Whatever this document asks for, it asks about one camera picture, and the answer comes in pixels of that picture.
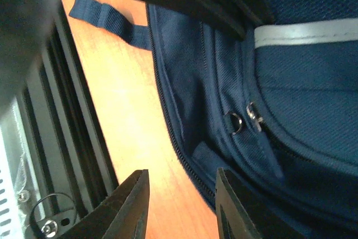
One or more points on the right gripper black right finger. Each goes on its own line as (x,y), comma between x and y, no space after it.
(240,214)

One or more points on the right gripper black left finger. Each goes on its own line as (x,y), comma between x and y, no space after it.
(123,214)

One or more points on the navy blue student backpack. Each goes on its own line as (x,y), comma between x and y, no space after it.
(266,89)

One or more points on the black aluminium frame base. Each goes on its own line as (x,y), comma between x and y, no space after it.
(59,162)

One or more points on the light blue slotted cable duct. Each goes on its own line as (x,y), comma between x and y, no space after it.
(10,222)

